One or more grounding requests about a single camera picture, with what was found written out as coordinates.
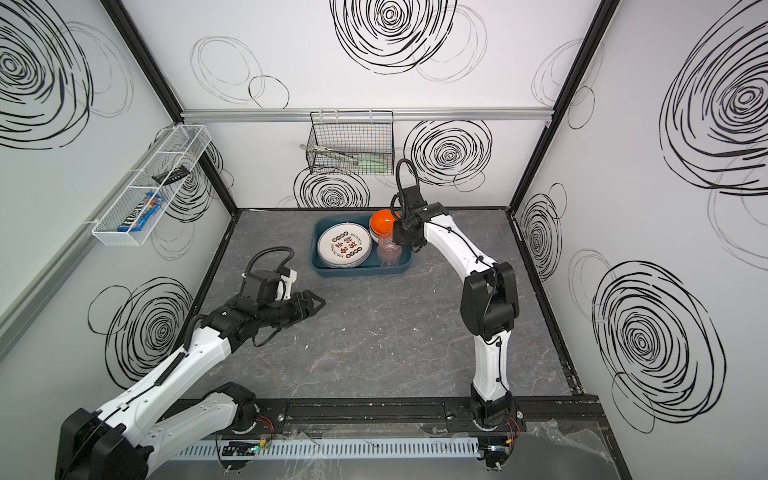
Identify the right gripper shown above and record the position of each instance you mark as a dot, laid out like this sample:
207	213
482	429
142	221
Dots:
405	224

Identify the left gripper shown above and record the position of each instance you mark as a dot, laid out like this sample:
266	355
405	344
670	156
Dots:
291	309

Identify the orange bowl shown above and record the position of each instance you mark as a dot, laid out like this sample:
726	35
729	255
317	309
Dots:
381	223

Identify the pink plastic cup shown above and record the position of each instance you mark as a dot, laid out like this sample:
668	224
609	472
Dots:
388	251

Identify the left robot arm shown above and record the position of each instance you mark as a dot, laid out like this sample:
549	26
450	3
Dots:
130	436

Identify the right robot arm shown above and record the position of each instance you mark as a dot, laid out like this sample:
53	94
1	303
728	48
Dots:
489	304

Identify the teal plastic bin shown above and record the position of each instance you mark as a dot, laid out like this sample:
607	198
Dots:
370	267

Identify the green item in basket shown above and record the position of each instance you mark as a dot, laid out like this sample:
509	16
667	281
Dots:
373	162

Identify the metal tongs in basket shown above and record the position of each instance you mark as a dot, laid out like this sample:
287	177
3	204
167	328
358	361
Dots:
334	154

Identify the blue candy packet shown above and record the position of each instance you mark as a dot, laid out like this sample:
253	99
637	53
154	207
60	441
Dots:
141	214

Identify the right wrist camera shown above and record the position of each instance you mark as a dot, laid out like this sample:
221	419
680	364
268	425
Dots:
410	198

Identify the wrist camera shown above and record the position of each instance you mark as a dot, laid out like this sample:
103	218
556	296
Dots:
410	198
264	286

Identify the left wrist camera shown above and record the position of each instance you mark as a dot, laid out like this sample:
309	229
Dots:
264	286

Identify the black wire basket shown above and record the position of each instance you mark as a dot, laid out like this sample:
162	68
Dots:
351	132

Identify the white slotted cable duct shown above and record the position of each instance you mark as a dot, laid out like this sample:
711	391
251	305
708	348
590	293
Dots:
332	449

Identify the white wire shelf basket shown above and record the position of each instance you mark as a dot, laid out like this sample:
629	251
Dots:
184	200

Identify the black front rail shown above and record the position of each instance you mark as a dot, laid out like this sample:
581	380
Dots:
436	415

